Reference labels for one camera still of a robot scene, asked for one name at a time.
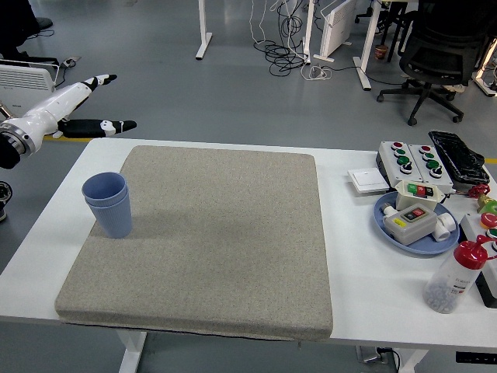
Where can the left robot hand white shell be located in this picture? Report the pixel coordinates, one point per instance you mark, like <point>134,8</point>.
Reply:
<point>54,105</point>

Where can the blue ribbed plastic cup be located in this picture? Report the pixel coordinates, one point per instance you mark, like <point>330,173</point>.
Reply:
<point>103,186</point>
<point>114,221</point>

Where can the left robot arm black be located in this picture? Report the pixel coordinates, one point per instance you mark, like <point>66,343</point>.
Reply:
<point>9,149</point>

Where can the grey power strip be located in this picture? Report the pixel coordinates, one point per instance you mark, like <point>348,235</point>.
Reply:
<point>69,61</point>

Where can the person in dark trousers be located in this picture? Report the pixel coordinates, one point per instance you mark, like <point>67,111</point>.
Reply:
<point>13,27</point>

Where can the person's leg with sneaker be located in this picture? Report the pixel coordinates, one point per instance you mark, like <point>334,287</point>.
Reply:
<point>2,215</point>

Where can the white desk leg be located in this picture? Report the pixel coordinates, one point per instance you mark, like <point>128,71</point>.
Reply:
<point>365,58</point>
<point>203,35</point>
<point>308,35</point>

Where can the grey-brown mat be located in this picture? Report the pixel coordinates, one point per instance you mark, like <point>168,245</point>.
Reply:
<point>233,233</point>

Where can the white table leg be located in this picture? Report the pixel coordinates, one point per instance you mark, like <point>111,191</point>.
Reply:
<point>411,361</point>
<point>132,353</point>

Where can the grey four-button control box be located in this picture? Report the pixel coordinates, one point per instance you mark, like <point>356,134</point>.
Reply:
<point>392,163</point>
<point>421,167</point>

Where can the black office chair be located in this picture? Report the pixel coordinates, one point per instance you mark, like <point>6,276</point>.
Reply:
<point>442,50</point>

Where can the blue plate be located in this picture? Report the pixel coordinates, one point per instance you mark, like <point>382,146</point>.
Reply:
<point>421,246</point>

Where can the white pipe fitting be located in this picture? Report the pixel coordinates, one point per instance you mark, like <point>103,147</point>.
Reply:
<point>444,227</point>

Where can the black tray wrapped in plastic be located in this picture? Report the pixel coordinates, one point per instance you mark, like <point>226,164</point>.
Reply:
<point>460,157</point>

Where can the white desk foot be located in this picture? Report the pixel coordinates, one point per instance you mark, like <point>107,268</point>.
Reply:
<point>485,86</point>

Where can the clear bottle with red cap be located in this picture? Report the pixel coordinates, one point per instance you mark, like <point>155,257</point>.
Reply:
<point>450,279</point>

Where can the black table height controller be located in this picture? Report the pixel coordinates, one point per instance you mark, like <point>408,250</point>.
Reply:
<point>475,356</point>

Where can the white wall switch plate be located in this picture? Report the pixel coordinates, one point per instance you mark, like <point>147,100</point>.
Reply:
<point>367,180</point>

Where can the white switch box green red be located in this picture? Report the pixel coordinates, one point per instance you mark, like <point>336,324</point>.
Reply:
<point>407,200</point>

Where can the grey switch box red black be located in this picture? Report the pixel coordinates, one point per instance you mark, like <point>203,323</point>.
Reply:
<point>411,231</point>

